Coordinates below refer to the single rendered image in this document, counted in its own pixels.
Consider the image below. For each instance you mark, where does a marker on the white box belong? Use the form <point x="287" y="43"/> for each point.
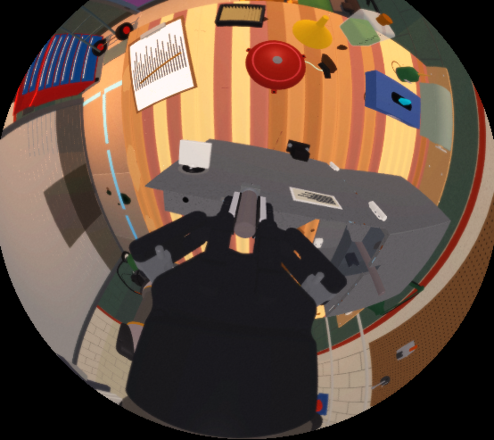
<point x="195" y="153"/>

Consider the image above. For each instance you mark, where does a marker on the black-framed tan filter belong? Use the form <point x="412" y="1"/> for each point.
<point x="241" y="15"/>

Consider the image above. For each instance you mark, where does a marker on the blue and red cart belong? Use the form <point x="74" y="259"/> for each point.
<point x="58" y="69"/>

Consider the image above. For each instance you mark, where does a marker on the grey tool with orange tip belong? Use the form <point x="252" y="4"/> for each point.
<point x="405" y="350"/>

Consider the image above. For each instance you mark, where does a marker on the yellow funnel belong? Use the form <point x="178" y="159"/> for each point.
<point x="310" y="33"/>

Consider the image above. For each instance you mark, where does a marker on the grey cabinet door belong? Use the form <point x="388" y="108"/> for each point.
<point x="411" y="254"/>

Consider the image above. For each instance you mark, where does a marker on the brown pegboard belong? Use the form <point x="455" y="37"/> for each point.
<point x="436" y="332"/>

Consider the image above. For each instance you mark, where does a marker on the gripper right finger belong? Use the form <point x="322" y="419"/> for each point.
<point x="308" y="254"/>

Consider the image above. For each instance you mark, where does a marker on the red and blue wall box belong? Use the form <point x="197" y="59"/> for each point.
<point x="322" y="404"/>

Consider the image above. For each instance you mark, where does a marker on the grey and black tool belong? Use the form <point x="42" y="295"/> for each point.
<point x="382" y="381"/>

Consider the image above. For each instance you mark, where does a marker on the black small block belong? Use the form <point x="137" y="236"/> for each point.
<point x="298" y="149"/>

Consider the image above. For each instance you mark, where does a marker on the white vented plate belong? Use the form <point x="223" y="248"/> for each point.
<point x="315" y="198"/>

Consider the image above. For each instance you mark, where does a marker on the pale green sheet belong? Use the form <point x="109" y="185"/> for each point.
<point x="436" y="113"/>

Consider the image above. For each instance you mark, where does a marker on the white small piece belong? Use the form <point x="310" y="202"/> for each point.
<point x="318" y="242"/>

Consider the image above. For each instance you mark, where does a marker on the grey steel parts cabinet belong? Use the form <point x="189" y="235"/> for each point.
<point x="251" y="171"/>

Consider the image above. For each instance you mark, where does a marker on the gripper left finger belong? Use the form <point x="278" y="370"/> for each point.
<point x="181" y="233"/>

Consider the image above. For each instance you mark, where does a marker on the clipboard with chart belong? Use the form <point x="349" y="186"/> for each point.
<point x="162" y="65"/>

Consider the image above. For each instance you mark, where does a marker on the white pipe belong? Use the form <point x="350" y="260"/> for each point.
<point x="363" y="355"/>
<point x="329" y="335"/>

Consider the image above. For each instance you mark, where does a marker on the white small clip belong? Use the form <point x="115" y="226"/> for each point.
<point x="377" y="211"/>
<point x="334" y="166"/>

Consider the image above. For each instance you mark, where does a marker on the red bell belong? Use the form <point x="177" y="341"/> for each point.
<point x="275" y="65"/>

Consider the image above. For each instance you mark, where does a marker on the brown box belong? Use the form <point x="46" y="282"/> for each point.
<point x="349" y="4"/>

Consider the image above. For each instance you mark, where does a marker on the green-white jug, orange cap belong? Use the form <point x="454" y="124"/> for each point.
<point x="363" y="30"/>

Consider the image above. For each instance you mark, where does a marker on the green bracket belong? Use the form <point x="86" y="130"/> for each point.
<point x="416" y="286"/>

